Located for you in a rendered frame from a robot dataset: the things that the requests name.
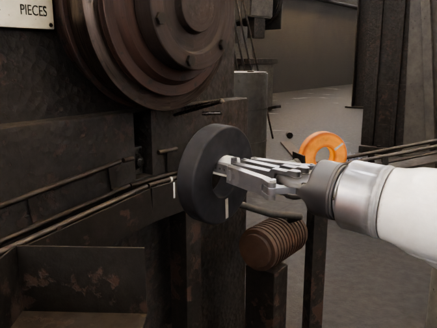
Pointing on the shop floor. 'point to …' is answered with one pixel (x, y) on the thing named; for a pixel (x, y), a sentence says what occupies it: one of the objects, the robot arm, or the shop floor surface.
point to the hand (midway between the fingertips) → (218, 164)
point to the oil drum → (254, 107)
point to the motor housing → (268, 269)
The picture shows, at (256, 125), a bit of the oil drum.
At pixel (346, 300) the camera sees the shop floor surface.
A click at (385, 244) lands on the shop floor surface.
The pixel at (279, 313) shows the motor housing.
